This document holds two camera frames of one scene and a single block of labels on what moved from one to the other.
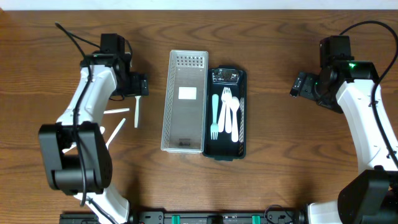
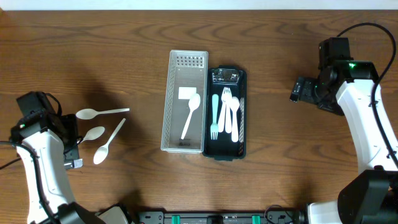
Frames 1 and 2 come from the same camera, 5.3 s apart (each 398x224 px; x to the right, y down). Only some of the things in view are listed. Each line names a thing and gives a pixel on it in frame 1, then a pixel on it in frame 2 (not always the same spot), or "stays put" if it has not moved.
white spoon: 235,105 stays put
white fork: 226,97 stays put
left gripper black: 140,85 → 72,137
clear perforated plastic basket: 185,102 stays put
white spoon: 137,98 → 193,104
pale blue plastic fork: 214,127 stays put
